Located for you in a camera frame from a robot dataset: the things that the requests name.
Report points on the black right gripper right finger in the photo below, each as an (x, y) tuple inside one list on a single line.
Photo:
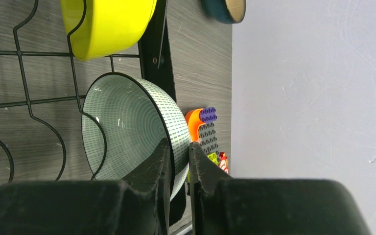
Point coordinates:
[(223, 205)]

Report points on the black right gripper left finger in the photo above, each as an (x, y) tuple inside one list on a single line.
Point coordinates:
[(137, 204)]

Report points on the mint textured bowl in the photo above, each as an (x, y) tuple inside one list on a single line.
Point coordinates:
[(123, 121)]

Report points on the black wire dish rack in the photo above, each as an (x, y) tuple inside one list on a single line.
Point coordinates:
[(43, 87)]

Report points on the dark blue glazed bowl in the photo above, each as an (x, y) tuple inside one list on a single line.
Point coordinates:
[(225, 11)]

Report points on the red owl card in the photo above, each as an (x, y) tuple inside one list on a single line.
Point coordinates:
[(223, 164)]

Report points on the grey building block plate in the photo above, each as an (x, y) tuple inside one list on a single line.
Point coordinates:
[(207, 134)]

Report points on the orange curved block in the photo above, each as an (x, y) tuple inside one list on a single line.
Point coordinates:
[(194, 122)]

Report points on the yellow-green bowl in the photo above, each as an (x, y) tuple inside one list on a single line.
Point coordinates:
[(102, 27)]

